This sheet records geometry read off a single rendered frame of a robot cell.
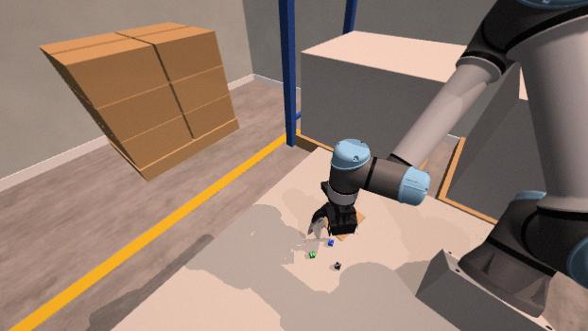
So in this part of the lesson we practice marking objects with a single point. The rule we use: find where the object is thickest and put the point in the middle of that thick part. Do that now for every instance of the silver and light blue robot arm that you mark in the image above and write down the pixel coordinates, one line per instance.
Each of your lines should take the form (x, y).
(520, 255)

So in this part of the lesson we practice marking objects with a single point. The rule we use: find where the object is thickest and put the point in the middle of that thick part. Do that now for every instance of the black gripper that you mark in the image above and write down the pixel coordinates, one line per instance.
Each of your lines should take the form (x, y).
(337, 221)

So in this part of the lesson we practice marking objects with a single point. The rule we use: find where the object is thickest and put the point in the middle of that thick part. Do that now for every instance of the orange flat mat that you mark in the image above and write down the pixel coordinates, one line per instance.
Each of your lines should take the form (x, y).
(359, 216)

